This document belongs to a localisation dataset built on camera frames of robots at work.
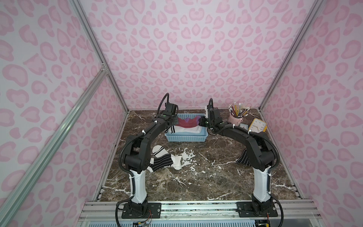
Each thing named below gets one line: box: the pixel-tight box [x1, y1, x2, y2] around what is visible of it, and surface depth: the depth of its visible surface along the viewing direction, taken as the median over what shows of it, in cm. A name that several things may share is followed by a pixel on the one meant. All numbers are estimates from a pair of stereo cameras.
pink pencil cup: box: [228, 113, 244, 127], surface depth 103 cm
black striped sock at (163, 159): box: [146, 145, 182, 173], surface depth 91 cm
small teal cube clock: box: [239, 122, 249, 131], surface depth 109 cm
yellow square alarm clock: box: [248, 118, 268, 133], surface depth 108 cm
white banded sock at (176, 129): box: [169, 125, 203, 134], surface depth 108 cm
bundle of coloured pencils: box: [228, 101, 251, 118], surface depth 106 cm
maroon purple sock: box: [176, 115, 201, 129], surface depth 108 cm
